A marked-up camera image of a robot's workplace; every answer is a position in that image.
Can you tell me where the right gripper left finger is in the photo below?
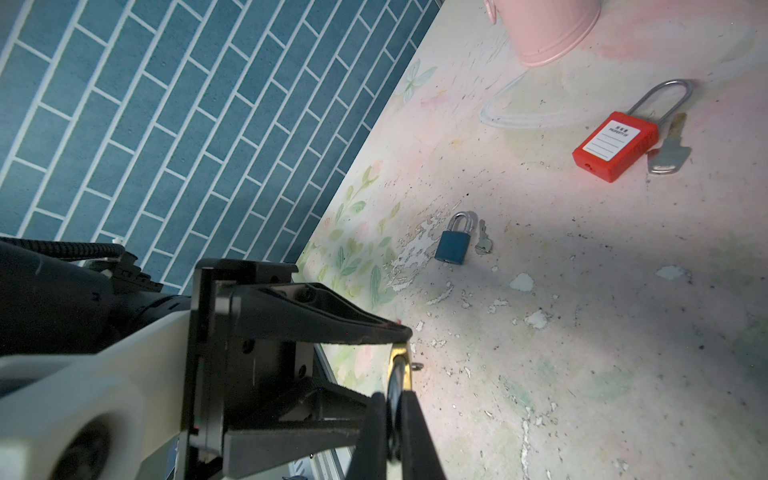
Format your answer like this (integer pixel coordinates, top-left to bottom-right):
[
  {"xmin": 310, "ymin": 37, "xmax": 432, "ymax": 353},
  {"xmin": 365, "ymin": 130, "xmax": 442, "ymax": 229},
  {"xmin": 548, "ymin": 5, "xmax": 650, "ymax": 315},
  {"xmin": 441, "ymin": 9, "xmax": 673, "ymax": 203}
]
[{"xmin": 346, "ymin": 392, "xmax": 388, "ymax": 480}]

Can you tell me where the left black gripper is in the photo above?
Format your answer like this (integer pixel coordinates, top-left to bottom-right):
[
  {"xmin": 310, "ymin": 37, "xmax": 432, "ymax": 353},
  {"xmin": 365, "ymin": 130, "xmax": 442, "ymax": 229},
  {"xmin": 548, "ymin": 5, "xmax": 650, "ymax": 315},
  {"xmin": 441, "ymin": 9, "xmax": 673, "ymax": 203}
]
[{"xmin": 182, "ymin": 259, "xmax": 413, "ymax": 479}]

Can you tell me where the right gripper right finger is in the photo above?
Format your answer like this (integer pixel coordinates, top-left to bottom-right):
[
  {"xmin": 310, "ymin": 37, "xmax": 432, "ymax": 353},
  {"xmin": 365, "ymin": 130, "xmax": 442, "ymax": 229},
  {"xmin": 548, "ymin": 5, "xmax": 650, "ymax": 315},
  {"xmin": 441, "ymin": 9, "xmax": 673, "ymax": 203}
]
[{"xmin": 398, "ymin": 391, "xmax": 446, "ymax": 480}]

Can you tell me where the large brass padlock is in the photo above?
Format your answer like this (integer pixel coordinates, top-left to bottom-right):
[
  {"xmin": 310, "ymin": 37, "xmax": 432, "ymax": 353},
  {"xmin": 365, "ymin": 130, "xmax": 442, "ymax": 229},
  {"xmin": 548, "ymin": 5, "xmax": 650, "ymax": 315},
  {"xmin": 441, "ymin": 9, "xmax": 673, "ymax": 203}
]
[{"xmin": 387, "ymin": 343, "xmax": 424, "ymax": 420}]

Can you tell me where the blue padlock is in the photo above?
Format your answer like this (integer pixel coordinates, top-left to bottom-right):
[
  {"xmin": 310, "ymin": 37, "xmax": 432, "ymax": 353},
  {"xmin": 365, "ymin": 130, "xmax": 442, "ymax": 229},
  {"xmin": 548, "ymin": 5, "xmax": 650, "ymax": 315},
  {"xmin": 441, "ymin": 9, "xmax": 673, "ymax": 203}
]
[{"xmin": 434, "ymin": 212, "xmax": 474, "ymax": 265}]

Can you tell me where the red padlock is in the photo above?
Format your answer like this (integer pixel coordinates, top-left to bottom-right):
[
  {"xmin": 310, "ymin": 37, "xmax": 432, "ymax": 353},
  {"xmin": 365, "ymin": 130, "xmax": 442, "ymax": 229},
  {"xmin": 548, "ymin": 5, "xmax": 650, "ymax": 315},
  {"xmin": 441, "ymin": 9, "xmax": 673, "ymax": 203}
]
[{"xmin": 572, "ymin": 79, "xmax": 695, "ymax": 183}]

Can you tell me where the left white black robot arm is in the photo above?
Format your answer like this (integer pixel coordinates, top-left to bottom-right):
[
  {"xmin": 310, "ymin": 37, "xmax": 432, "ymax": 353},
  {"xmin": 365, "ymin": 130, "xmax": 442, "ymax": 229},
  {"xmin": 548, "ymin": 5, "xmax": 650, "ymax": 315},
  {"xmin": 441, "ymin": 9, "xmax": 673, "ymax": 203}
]
[{"xmin": 1, "ymin": 239, "xmax": 442, "ymax": 479}]

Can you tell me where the silver blue-lock key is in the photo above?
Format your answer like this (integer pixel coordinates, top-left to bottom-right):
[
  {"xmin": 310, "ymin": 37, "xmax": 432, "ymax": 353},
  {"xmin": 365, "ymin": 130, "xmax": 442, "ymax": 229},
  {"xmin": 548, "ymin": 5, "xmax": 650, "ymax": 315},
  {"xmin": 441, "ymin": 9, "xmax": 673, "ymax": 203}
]
[{"xmin": 475, "ymin": 219, "xmax": 493, "ymax": 255}]

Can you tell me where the silver red-lock key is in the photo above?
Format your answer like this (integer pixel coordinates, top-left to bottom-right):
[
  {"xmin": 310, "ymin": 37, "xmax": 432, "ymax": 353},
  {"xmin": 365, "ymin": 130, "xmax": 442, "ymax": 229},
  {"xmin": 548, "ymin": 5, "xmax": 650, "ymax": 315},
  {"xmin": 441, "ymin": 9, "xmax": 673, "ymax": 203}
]
[{"xmin": 647, "ymin": 112, "xmax": 692, "ymax": 175}]

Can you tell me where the pink pencil cup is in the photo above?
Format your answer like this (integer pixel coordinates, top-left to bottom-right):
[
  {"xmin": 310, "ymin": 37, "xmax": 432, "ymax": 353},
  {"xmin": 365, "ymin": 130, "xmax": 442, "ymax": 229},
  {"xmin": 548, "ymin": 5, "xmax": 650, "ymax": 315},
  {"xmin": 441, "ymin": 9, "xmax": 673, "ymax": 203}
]
[{"xmin": 484, "ymin": 0, "xmax": 601, "ymax": 68}]

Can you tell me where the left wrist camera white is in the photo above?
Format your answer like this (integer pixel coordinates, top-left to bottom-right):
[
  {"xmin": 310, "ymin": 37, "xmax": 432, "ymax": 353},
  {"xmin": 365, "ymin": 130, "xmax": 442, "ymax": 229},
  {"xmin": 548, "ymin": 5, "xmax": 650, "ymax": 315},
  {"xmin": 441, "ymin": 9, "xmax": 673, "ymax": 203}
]
[{"xmin": 1, "ymin": 312, "xmax": 190, "ymax": 479}]

